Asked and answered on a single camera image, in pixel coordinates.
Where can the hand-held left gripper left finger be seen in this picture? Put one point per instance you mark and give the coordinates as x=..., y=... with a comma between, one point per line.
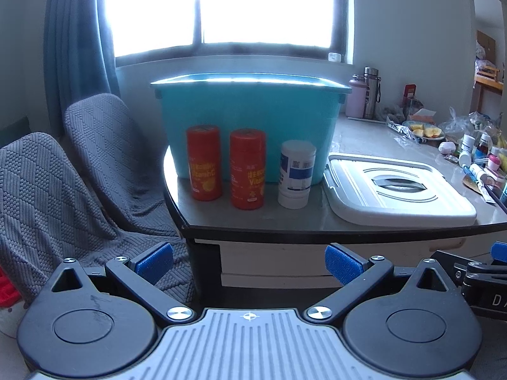
x=154, y=263

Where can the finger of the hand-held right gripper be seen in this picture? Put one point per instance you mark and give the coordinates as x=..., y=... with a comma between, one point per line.
x=449, y=263
x=500, y=252

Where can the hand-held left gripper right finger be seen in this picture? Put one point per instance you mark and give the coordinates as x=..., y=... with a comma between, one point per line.
x=343, y=263

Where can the white plastic bin lid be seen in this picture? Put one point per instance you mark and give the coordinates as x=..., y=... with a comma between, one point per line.
x=400, y=202

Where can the white blue-label supplement bottle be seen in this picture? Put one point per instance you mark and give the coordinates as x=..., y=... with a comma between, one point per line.
x=297, y=174

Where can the orange supplement bottle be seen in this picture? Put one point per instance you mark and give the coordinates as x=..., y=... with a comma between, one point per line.
x=247, y=166
x=204, y=162

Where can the teal plastic storage bin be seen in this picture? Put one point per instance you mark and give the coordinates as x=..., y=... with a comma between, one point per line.
x=245, y=103

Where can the black pen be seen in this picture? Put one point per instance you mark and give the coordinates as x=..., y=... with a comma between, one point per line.
x=495, y=198

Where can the blue white tube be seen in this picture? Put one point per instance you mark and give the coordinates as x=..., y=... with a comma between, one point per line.
x=477, y=173

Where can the pink white small jar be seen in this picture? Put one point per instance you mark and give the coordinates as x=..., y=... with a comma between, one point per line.
x=494, y=160

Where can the white round-capped bottle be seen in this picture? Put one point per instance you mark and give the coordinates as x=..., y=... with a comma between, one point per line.
x=465, y=159

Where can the brown glass medicine bottle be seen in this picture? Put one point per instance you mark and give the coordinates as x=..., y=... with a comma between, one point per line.
x=482, y=148

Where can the small white medicine bottle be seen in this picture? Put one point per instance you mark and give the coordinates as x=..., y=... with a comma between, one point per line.
x=468, y=144

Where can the small white oval case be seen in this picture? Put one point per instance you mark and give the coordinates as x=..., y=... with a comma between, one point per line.
x=446, y=147

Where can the grey knit-covered chair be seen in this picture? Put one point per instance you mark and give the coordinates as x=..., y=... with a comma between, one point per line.
x=51, y=206
x=107, y=146

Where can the plate of cut fruit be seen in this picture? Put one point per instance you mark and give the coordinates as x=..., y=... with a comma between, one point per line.
x=426, y=131

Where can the clear plastic bag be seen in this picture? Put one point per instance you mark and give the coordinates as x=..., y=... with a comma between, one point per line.
x=463, y=120

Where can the crinkled clear wrapper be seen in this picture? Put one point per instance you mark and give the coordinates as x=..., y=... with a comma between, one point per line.
x=400, y=128

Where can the white thin stick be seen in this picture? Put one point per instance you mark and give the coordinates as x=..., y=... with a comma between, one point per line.
x=366, y=120

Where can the red textured cloth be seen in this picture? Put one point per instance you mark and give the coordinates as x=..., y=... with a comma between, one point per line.
x=8, y=287

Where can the pink water bottle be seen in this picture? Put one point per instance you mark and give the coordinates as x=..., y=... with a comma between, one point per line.
x=355, y=99

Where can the stainless steel thermos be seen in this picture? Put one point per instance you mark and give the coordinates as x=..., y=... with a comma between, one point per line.
x=371, y=95

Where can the wooden shelf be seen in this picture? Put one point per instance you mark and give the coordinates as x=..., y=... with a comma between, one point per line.
x=489, y=77

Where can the red small box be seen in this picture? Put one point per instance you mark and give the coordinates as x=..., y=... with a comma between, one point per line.
x=410, y=91

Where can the white window sill tag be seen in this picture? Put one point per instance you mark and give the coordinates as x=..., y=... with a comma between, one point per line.
x=334, y=57

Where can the blue curtain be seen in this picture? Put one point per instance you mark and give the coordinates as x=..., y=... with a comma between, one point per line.
x=79, y=47

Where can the dark-framed window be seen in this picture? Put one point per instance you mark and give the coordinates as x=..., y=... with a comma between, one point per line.
x=222, y=8

